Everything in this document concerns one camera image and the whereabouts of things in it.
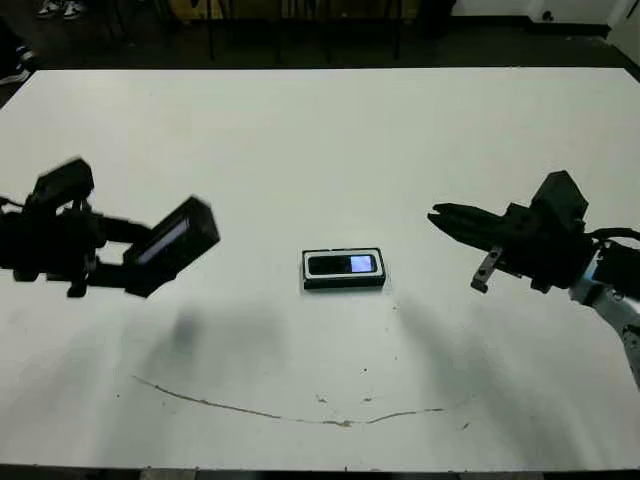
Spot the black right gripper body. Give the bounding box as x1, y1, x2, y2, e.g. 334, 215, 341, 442
469, 201, 595, 295

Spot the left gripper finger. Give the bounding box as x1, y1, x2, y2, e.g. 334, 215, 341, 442
89, 259, 132, 292
94, 214, 152, 247

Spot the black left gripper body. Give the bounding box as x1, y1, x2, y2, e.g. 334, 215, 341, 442
0, 193, 107, 300

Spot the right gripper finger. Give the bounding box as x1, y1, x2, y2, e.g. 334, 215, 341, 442
426, 213, 507, 251
433, 201, 507, 232

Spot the black box lid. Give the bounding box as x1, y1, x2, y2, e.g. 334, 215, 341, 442
122, 195, 222, 300

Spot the black box base white lining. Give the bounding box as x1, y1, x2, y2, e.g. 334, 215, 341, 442
300, 247, 387, 292

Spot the black sneaker white sole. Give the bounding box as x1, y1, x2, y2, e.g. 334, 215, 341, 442
0, 67, 34, 86

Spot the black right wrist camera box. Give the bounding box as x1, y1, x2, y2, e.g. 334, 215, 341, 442
529, 169, 590, 224

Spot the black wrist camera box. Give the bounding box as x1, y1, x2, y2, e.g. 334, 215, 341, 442
32, 157, 96, 204
529, 169, 590, 224

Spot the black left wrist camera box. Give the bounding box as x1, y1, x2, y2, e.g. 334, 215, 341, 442
32, 157, 96, 204

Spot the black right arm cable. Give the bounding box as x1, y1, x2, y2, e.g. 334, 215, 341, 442
582, 226, 640, 242

